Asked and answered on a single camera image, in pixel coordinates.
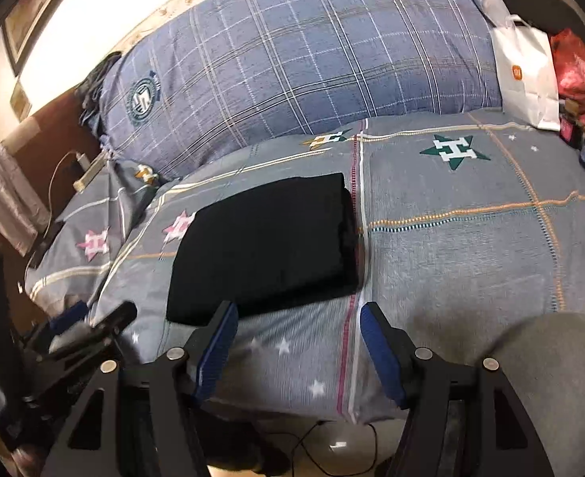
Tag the black pants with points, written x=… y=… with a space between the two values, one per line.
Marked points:
x=262 y=248

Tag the small pink box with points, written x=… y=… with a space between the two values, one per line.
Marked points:
x=568 y=131

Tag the grey star-print bed sheet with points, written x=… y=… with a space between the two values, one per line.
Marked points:
x=446 y=258

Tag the grey star-print pillow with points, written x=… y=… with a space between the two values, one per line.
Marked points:
x=73 y=258

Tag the grey towel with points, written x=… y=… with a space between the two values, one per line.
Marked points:
x=4 y=198

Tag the small wall plate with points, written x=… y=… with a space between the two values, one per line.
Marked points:
x=20 y=100

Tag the framed wall picture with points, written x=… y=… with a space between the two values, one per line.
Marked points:
x=29 y=20

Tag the dark cloth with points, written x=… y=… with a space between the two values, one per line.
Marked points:
x=93 y=84

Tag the white paper bag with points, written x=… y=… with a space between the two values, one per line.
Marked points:
x=526 y=74

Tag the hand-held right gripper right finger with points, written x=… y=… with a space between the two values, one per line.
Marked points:
x=382 y=353

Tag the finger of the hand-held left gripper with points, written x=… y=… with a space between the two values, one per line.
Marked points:
x=108 y=322
x=68 y=317

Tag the blue plaid quilt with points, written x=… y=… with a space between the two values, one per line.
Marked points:
x=297 y=59

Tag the red plastic bag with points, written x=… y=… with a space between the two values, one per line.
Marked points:
x=575 y=74

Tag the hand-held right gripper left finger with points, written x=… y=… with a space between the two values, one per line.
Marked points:
x=217 y=348

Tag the beige power strip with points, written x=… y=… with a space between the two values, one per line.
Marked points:
x=92 y=175

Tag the black chair back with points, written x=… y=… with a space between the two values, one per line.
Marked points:
x=536 y=0

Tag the brown wooden headboard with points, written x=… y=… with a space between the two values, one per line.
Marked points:
x=53 y=124

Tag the white charger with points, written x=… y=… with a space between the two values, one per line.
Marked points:
x=82 y=161

